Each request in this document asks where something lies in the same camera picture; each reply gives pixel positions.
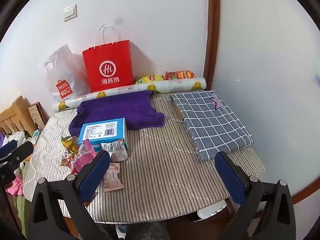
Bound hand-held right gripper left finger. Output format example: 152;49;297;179
29;150;115;240

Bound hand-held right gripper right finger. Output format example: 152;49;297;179
214;151;297;240

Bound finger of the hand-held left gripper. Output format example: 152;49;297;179
0;141;34;172
0;140;18;157

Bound white red print snack packet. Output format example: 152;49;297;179
104;162;124;192

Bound pink snack bag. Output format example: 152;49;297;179
71;139;98;174

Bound orange cartoon snack packet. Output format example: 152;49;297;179
60;150;75;167

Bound pink white snack packet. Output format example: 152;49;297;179
110;146;130;163

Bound clear small snack packet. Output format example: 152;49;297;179
101;140;125;153

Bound yellow snack packet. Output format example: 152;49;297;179
61;135;79;153

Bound pink printed bedding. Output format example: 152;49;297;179
6;177;24;195

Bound white plastic object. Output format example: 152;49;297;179
197;201;228;220

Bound patterned framed box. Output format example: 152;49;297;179
27;102;49;133

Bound blue tissue pack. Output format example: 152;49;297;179
77;117;128;149

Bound grey checked cloth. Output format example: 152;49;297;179
169;90;253;162

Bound striped mattress pad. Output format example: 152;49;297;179
24;90;267;224

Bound purple towel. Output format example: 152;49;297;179
69;90;165;137

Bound white plastic bag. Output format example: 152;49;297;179
44;44;92;103

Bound fruit print paper roll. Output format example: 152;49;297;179
52;78;206;112

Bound red paper bag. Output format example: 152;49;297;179
82;24;134;93

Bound red chip bag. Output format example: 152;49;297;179
165;70;195;81

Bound yellow chip bag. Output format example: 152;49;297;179
135;74;165;84

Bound white wall switch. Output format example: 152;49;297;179
63;4;77;22

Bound wooden door frame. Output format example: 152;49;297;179
202;0;320;205

